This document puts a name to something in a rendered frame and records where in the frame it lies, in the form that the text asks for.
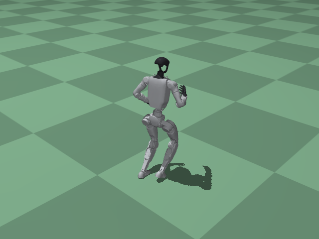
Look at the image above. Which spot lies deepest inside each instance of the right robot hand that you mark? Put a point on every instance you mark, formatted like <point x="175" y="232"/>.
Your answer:
<point x="183" y="91"/>

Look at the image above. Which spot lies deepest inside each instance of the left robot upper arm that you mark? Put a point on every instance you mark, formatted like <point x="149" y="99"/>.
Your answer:
<point x="140" y="87"/>

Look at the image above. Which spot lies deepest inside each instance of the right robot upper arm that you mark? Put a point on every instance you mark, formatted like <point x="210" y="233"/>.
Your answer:
<point x="173" y="86"/>

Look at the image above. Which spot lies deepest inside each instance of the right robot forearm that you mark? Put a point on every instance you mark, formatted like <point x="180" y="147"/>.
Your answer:
<point x="184" y="99"/>

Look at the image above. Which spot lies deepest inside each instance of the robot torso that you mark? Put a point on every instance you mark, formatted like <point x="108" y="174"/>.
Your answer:
<point x="158" y="97"/>

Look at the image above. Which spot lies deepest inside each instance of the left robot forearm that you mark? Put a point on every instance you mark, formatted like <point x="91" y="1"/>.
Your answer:
<point x="143" y="98"/>

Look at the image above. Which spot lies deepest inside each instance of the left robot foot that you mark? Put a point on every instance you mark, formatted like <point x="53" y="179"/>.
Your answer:
<point x="142" y="174"/>

